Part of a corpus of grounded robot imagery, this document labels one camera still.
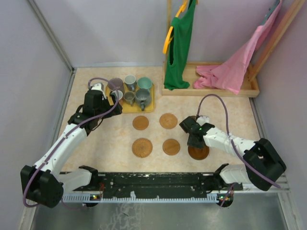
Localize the large brown wooden coaster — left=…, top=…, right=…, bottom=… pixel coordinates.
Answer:
left=188, top=146, right=210, bottom=161

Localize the pink mug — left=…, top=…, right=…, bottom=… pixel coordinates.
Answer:
left=111, top=90, right=123, bottom=106

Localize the small orange wooden coaster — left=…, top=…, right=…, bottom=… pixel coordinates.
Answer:
left=163, top=139, right=180, bottom=156

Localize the dark speckled grey mug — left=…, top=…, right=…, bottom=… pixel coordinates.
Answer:
left=135, top=89, right=152, bottom=111

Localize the light wooden coaster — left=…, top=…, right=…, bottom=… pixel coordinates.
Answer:
left=132, top=115, right=149, bottom=130

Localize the teal mug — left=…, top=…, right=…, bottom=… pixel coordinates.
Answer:
left=137, top=77, right=153, bottom=90

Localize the large woven rattan coaster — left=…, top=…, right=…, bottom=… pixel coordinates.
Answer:
left=131, top=138, right=153, bottom=158

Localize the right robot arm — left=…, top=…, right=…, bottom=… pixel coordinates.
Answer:
left=179, top=116, right=286, bottom=191

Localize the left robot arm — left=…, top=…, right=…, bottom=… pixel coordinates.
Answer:
left=20, top=83, right=122, bottom=208

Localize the yellow tray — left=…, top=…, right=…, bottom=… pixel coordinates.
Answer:
left=105, top=82, right=155, bottom=114

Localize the purple mug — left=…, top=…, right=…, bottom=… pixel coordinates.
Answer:
left=107, top=78, right=125, bottom=93

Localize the small olive mug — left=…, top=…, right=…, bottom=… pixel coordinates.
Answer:
left=123, top=92, right=135, bottom=106

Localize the grey-white mug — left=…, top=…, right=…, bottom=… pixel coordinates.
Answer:
left=124, top=75, right=137, bottom=92

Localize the green shirt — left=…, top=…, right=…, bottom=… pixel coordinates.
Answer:
left=164, top=0, right=197, bottom=91

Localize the pink shirt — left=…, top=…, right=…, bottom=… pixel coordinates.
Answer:
left=193, top=1, right=282, bottom=94

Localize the wooden rack base tray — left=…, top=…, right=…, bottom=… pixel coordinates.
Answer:
left=161, top=62, right=260, bottom=98

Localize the yellow hanger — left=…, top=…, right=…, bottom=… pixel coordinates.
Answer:
left=163, top=0, right=199, bottom=54

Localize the grey hanger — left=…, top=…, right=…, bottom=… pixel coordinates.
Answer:
left=261, top=0, right=280, bottom=25

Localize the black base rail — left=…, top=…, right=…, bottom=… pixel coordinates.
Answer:
left=73, top=172, right=231, bottom=199

